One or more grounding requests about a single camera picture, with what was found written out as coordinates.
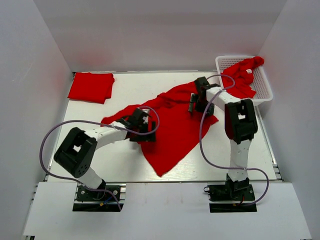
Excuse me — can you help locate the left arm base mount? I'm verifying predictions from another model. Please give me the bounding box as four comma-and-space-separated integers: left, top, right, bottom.
72, 183, 126, 213

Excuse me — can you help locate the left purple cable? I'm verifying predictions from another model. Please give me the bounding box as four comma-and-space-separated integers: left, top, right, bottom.
39, 105, 160, 212

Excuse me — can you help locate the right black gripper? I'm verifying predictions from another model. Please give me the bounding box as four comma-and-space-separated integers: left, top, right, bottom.
189, 93, 216, 117

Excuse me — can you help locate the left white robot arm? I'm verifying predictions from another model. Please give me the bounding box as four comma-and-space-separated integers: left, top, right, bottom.
53, 107, 160, 200

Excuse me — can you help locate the red t shirt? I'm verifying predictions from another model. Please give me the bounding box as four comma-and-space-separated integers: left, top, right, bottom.
100, 80, 220, 178
68, 72, 115, 104
222, 56, 265, 99

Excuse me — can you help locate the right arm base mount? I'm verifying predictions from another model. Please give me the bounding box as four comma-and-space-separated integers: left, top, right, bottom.
203, 184, 257, 213

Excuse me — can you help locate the white plastic basket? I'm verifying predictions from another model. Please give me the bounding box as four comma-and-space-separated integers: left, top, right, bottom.
215, 55, 273, 106

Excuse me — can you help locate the folded red t shirt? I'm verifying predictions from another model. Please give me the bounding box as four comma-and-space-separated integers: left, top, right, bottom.
68, 72, 115, 104

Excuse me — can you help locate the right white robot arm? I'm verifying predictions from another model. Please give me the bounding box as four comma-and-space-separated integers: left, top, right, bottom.
188, 76, 258, 200

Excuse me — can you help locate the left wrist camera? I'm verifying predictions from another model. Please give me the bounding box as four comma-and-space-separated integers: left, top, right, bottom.
138, 108, 150, 124

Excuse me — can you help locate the crumpled red t shirt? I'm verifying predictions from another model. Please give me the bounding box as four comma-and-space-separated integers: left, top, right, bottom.
222, 56, 265, 99

